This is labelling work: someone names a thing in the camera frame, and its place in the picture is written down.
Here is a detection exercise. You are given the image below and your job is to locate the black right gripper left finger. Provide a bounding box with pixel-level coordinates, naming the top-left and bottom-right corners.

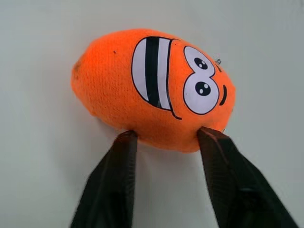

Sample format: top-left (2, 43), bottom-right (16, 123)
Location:
top-left (71, 130), bottom-right (138, 228)

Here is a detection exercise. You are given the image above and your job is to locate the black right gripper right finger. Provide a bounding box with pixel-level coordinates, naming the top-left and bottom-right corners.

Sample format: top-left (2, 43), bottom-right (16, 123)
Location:
top-left (197, 126), bottom-right (299, 228)

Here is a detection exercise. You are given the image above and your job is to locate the orange plush toy with face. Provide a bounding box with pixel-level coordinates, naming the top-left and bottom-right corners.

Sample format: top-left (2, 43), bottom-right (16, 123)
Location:
top-left (70, 28), bottom-right (237, 153)

